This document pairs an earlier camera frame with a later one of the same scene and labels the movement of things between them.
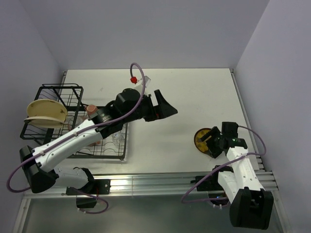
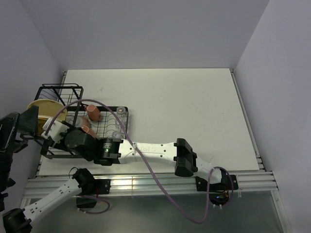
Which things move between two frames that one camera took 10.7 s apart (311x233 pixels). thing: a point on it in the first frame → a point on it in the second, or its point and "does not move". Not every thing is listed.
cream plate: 48,108 does not move
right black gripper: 214,132 → 60,145
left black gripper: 162,110 → 26,122
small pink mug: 91,109 does not move
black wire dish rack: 112,146 does not move
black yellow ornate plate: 201,145 → 41,123
